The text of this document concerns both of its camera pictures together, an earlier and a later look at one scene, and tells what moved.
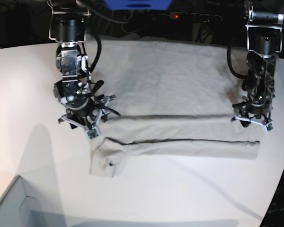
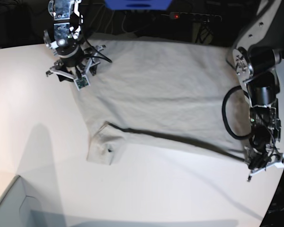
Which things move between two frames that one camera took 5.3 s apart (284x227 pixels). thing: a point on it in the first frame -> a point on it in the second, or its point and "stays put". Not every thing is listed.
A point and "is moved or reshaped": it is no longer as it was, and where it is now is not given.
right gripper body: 258,111 -> 256,161
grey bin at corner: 20,208 stays put
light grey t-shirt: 174,97 is moved or reshaped
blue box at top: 139,4 stays put
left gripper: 89,117 -> 77,71
